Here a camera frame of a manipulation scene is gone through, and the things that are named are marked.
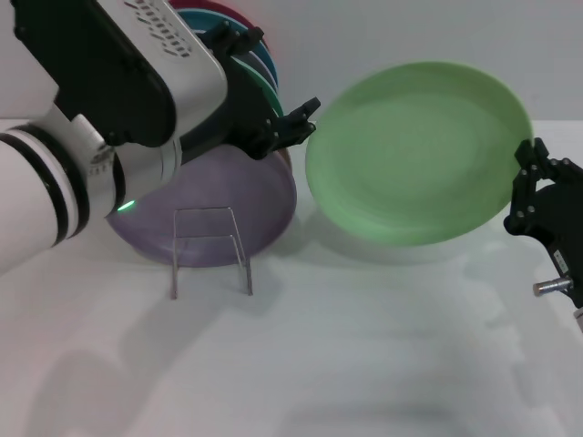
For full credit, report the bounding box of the teal plate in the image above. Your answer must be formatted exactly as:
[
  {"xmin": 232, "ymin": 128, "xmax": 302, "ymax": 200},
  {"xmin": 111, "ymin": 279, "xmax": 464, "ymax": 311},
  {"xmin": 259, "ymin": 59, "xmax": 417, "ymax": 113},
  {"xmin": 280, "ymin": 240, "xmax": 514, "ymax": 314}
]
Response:
[{"xmin": 176, "ymin": 8, "xmax": 279, "ymax": 86}]

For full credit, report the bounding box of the grey cable with silver plug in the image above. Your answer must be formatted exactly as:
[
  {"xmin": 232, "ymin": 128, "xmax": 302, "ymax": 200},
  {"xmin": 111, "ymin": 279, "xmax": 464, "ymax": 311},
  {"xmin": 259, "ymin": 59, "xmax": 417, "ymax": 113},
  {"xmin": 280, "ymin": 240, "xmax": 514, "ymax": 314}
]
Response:
[{"xmin": 532, "ymin": 278, "xmax": 573, "ymax": 297}]

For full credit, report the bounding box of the light green plate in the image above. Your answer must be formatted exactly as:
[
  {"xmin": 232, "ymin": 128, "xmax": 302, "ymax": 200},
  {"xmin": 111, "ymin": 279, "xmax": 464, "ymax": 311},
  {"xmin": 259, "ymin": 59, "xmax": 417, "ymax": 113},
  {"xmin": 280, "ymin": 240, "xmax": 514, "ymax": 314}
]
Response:
[{"xmin": 304, "ymin": 61, "xmax": 535, "ymax": 249}]

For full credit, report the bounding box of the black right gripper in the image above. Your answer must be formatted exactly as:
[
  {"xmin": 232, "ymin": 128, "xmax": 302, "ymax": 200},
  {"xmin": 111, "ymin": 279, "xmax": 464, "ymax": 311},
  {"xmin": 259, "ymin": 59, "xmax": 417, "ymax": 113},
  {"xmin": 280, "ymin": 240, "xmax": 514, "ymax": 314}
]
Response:
[{"xmin": 503, "ymin": 137, "xmax": 583, "ymax": 311}]

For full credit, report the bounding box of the metal wire plate rack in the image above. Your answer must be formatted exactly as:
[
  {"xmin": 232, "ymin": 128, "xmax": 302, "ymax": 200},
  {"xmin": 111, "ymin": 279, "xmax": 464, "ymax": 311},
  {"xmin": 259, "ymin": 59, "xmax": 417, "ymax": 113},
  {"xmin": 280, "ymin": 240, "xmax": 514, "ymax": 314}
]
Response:
[{"xmin": 169, "ymin": 206, "xmax": 255, "ymax": 301}]

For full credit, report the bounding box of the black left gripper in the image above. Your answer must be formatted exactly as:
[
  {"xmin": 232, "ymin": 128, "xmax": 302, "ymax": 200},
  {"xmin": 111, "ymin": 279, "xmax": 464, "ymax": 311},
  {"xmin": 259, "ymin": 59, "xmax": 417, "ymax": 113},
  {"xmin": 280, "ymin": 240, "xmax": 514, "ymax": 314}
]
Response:
[{"xmin": 179, "ymin": 19, "xmax": 322, "ymax": 164}]

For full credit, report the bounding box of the maroon plate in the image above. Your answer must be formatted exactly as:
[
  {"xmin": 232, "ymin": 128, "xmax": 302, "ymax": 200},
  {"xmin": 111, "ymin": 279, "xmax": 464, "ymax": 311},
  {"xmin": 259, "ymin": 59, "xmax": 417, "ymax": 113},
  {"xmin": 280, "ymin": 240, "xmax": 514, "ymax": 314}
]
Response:
[{"xmin": 168, "ymin": 0, "xmax": 272, "ymax": 52}]

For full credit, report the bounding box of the lavender plate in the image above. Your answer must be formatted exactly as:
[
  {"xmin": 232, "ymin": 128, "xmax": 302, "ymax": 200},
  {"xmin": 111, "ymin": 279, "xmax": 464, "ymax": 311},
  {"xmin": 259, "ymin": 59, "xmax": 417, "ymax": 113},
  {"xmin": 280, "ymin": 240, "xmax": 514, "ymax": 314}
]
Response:
[{"xmin": 104, "ymin": 144, "xmax": 298, "ymax": 269}]

